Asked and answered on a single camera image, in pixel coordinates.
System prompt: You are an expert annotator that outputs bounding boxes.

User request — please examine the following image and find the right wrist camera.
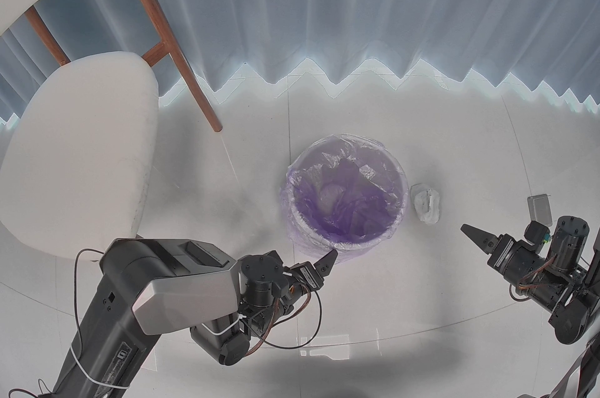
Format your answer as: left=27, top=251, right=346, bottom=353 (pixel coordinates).
left=524, top=220, right=548, bottom=254

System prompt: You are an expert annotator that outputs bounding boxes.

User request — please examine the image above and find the crumpled white paper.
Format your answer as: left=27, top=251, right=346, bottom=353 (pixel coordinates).
left=410, top=183, right=442, bottom=225

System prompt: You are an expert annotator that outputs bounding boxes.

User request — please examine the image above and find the black cable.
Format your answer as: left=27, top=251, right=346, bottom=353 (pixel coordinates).
left=71, top=247, right=108, bottom=331
left=246, top=288, right=324, bottom=351

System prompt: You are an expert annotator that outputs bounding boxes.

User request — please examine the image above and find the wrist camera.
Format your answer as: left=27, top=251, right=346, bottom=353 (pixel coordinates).
left=524, top=220, right=548, bottom=254
left=268, top=250, right=293, bottom=289

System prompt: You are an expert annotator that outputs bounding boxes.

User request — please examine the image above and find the white trash bin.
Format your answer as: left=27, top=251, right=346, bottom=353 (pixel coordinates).
left=287, top=136, right=406, bottom=258

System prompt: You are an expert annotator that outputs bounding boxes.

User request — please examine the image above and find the purple plastic bag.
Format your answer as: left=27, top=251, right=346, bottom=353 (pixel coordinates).
left=280, top=133, right=408, bottom=264

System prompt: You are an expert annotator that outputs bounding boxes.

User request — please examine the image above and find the white cushioned wooden chair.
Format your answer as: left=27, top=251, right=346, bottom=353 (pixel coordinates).
left=0, top=0, right=222, bottom=256

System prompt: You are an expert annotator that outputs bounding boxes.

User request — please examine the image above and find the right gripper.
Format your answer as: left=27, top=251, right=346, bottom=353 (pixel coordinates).
left=462, top=224, right=549, bottom=289

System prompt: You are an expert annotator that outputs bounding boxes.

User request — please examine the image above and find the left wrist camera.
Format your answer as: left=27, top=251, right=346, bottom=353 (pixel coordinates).
left=268, top=250, right=293, bottom=289

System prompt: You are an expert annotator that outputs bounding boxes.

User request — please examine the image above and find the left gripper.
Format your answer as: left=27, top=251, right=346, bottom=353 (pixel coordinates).
left=289, top=248, right=338, bottom=296

